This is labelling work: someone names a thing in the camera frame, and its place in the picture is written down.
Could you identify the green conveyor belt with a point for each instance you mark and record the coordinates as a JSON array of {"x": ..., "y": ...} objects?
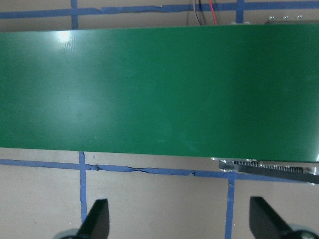
[{"x": 149, "y": 87}]

